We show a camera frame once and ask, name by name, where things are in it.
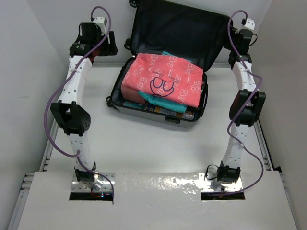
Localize grey suitcase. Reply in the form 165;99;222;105
106;0;230;128

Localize coral printed garment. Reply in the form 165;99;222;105
122;53;203;108

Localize turquoise shorts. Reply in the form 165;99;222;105
137;53;199;113

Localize yellow blue snack packet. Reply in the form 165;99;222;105
144;103;194;120

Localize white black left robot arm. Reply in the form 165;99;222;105
50;17;117;190

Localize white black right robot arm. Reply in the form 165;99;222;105
217;26;266;185

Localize teal flat box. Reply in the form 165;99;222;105
122;100;145;110

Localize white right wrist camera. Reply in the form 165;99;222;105
237;18;255;33

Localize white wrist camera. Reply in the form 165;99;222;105
237;18;255;33
92;17;108;34

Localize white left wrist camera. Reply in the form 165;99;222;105
92;17;108;34

